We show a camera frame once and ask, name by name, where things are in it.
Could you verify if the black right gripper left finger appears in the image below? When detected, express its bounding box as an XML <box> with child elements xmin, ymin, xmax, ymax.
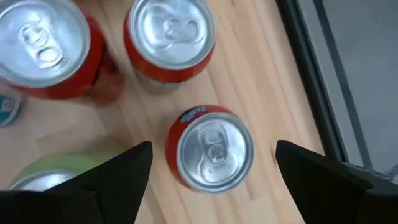
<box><xmin>0</xmin><ymin>141</ymin><xmax>154</xmax><ymax>224</ymax></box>

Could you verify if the red Coke soda can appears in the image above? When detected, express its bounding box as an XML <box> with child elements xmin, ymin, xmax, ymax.
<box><xmin>123</xmin><ymin>0</ymin><xmax>216</xmax><ymax>93</ymax></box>

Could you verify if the lime green Sanzo can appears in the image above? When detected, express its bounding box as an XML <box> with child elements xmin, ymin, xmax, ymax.
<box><xmin>8</xmin><ymin>152</ymin><xmax>106</xmax><ymax>191</ymax></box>

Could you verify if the red Fanta soda can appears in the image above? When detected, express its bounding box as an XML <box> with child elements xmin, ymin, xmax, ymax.
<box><xmin>164</xmin><ymin>105</ymin><xmax>255</xmax><ymax>194</ymax></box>
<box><xmin>0</xmin><ymin>0</ymin><xmax>125</xmax><ymax>106</ymax></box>

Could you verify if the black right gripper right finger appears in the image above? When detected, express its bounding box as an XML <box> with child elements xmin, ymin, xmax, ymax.
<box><xmin>275</xmin><ymin>139</ymin><xmax>398</xmax><ymax>224</ymax></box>

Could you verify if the white and teal can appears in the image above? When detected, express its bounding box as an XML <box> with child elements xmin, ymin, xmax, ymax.
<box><xmin>0</xmin><ymin>86</ymin><xmax>24</xmax><ymax>128</ymax></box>

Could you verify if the thin black frame bar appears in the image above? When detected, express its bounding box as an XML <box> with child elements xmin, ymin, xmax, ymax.
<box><xmin>312</xmin><ymin>0</ymin><xmax>374</xmax><ymax>169</ymax></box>

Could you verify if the thick black table edge frame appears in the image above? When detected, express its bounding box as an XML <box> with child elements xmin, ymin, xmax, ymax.
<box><xmin>275</xmin><ymin>0</ymin><xmax>349</xmax><ymax>164</ymax></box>

